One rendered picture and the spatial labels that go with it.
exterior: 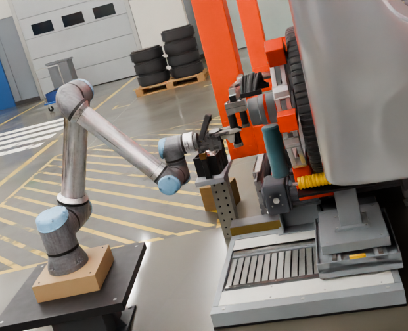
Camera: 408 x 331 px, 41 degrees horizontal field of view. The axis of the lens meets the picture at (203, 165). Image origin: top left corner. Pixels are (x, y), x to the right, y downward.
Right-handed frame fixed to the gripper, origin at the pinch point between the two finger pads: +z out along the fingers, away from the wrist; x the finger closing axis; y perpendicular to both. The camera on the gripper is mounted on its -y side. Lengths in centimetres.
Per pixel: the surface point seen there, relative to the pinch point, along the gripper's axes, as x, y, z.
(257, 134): -60, 20, 0
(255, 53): -253, -3, -11
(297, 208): -56, 65, 12
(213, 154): -65, 27, -28
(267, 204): -39, 53, -1
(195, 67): -831, 55, -190
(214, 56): -60, -26, -13
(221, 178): -54, 38, -25
